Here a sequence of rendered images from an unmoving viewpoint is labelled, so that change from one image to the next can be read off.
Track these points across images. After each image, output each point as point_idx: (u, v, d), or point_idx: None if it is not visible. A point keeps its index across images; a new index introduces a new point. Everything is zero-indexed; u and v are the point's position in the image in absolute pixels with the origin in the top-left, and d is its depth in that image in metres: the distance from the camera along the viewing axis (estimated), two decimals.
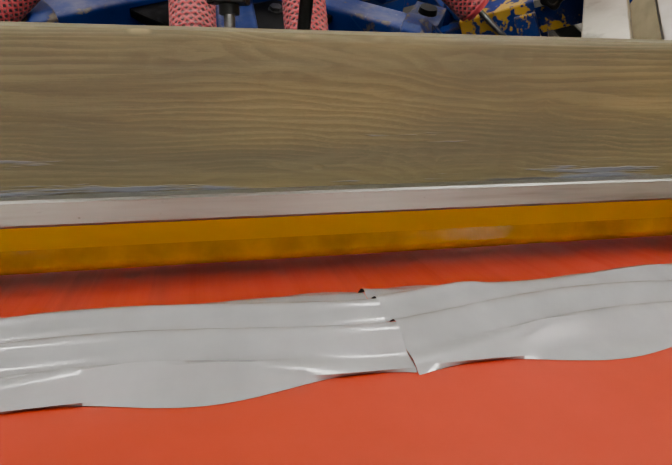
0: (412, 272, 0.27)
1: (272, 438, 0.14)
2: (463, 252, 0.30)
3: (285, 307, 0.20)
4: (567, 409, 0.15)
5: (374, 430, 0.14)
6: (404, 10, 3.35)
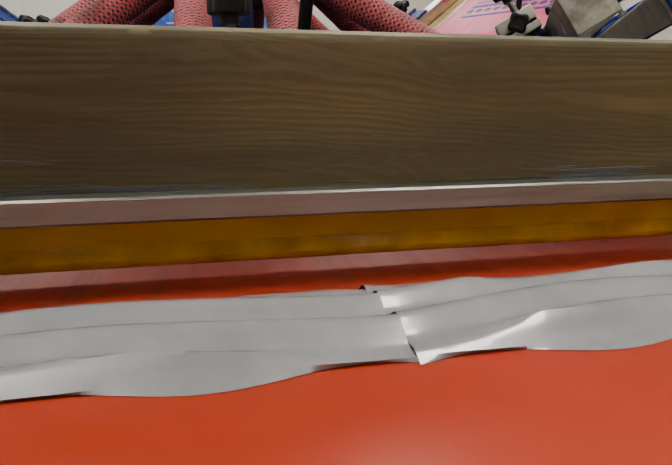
0: (412, 271, 0.26)
1: (272, 424, 0.14)
2: (464, 252, 0.30)
3: (285, 301, 0.20)
4: (570, 395, 0.15)
5: (375, 416, 0.14)
6: None
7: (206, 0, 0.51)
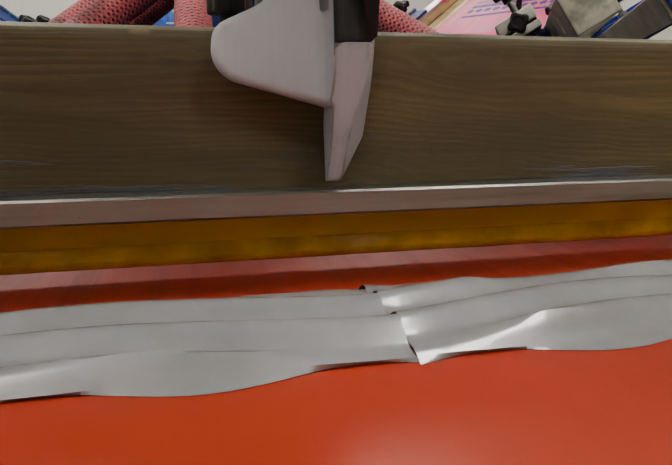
0: (412, 271, 0.26)
1: (272, 424, 0.14)
2: (464, 252, 0.30)
3: (285, 301, 0.20)
4: (570, 395, 0.15)
5: (375, 416, 0.14)
6: None
7: (206, 0, 0.51)
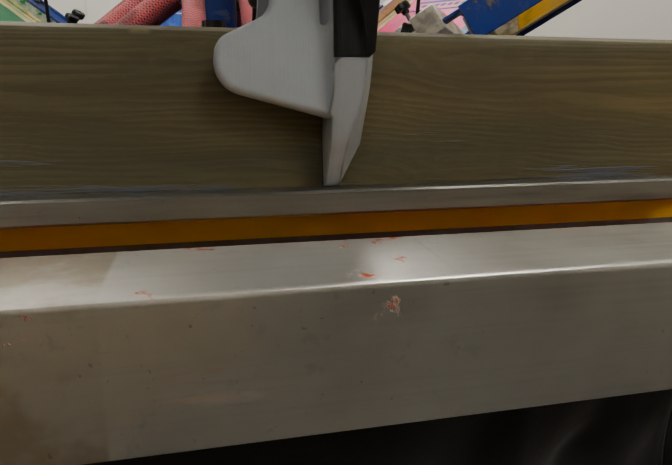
0: None
1: None
2: None
3: None
4: None
5: None
6: None
7: (201, 24, 0.95)
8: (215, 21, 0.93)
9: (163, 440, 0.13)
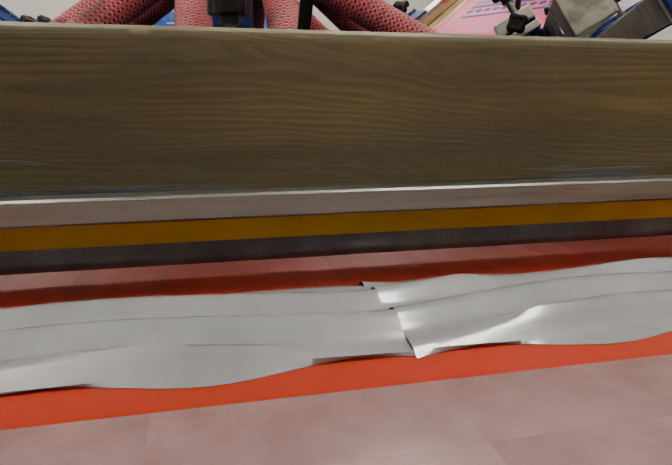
0: (410, 268, 0.27)
1: (272, 414, 0.14)
2: (461, 250, 0.30)
3: (285, 297, 0.21)
4: (562, 387, 0.16)
5: (372, 407, 0.15)
6: None
7: (207, 1, 0.52)
8: None
9: None
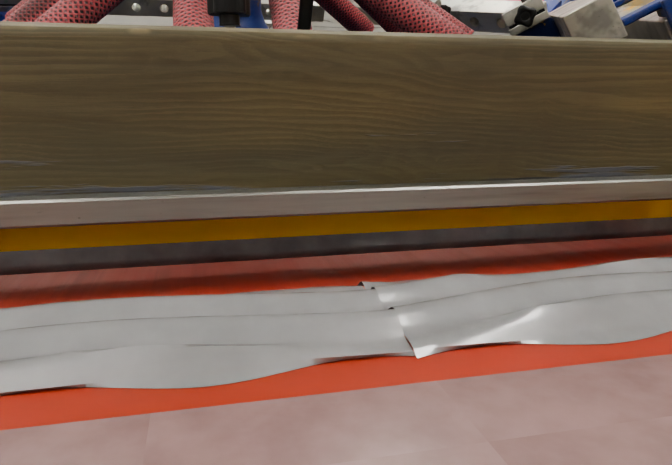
0: (410, 268, 0.27)
1: (272, 414, 0.14)
2: (461, 250, 0.30)
3: (285, 297, 0.21)
4: (562, 387, 0.16)
5: (372, 407, 0.15)
6: None
7: (207, 1, 0.52)
8: None
9: None
